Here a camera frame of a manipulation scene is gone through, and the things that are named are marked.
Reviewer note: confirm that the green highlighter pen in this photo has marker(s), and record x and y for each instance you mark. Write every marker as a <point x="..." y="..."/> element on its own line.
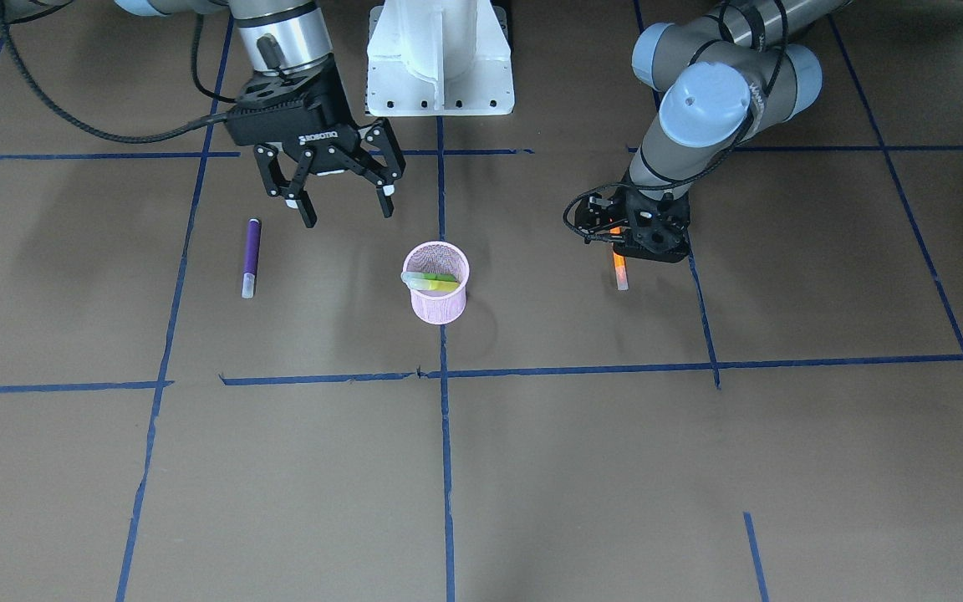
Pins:
<point x="432" y="276"/>

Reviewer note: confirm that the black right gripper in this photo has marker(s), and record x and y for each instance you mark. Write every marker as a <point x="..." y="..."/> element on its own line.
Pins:
<point x="333" y="144"/>

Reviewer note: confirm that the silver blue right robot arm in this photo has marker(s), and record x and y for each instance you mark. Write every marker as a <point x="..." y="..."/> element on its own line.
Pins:
<point x="280" y="38"/>

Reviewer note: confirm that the purple highlighter pen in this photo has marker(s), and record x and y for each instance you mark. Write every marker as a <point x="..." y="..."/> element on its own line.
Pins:
<point x="251" y="257"/>

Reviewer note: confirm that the white pedestal column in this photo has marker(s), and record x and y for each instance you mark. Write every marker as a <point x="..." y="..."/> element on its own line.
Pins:
<point x="439" y="58"/>

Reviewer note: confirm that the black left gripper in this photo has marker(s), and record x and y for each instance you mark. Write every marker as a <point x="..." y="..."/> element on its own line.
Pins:
<point x="596" y="219"/>

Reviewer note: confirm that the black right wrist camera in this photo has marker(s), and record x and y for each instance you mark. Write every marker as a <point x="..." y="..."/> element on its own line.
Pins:
<point x="270" y="109"/>

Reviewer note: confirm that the pink mesh pen holder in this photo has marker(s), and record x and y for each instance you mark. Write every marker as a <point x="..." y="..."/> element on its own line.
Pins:
<point x="436" y="256"/>

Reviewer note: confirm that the orange highlighter pen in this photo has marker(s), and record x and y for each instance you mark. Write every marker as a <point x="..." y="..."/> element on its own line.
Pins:
<point x="619" y="270"/>

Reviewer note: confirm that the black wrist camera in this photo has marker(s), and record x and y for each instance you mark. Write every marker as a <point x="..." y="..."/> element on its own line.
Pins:
<point x="270" y="109"/>
<point x="600" y="219"/>

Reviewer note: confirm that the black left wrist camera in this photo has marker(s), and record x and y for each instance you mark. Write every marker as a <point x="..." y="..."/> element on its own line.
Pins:
<point x="600" y="219"/>

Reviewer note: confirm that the yellow highlighter pen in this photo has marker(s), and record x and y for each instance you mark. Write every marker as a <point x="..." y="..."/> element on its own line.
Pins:
<point x="426" y="285"/>

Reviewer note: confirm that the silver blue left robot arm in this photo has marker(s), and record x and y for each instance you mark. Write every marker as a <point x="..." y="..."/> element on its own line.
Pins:
<point x="722" y="78"/>

